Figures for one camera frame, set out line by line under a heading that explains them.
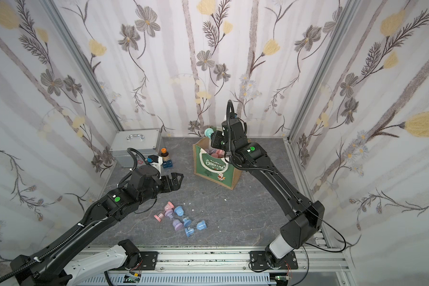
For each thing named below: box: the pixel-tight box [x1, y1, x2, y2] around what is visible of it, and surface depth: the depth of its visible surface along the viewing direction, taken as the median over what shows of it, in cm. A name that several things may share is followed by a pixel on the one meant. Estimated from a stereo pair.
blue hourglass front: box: [184, 219, 208, 238], surface depth 83 cm
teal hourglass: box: [204, 127, 214, 139], surface depth 80 cm
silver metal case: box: [109, 128, 162, 168], surface depth 100 cm
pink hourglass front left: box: [153, 201, 175, 223], surface depth 88 cm
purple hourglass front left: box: [164, 209, 183, 232], surface depth 85 cm
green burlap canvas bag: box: [192, 137, 244, 191], surface depth 95 cm
